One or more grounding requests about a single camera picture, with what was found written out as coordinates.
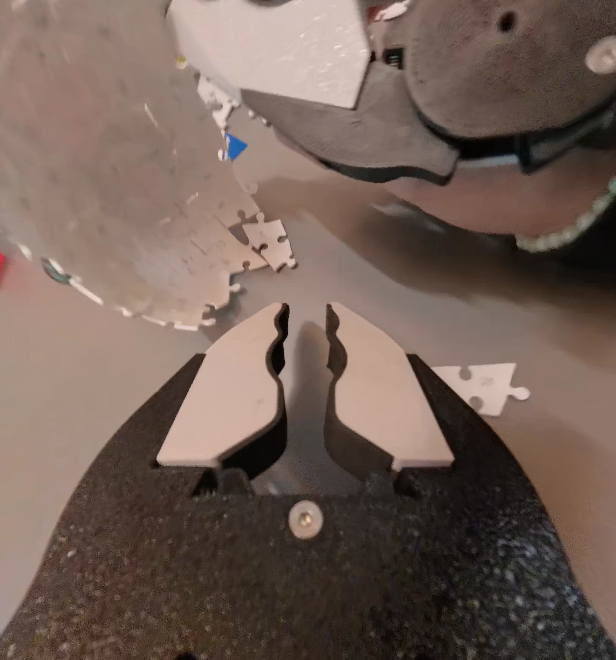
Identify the person's right hand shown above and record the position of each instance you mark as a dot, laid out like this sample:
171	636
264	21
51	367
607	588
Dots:
519	206

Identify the partly built puzzle ball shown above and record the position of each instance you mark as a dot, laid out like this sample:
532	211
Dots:
107	154

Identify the paper puzzle leaflet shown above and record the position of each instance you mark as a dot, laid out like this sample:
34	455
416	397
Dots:
236	147

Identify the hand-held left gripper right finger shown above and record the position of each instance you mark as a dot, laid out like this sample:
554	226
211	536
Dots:
385	407

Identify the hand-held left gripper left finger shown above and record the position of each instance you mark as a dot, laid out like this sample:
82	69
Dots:
225	402

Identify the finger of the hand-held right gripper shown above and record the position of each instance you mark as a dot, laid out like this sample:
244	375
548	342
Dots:
277	46

